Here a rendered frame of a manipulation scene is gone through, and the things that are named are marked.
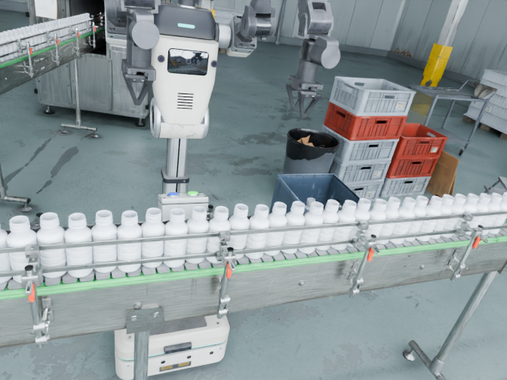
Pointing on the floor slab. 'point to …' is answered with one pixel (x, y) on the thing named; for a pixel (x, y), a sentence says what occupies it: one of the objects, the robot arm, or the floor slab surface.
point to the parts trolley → (450, 109)
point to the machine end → (90, 72)
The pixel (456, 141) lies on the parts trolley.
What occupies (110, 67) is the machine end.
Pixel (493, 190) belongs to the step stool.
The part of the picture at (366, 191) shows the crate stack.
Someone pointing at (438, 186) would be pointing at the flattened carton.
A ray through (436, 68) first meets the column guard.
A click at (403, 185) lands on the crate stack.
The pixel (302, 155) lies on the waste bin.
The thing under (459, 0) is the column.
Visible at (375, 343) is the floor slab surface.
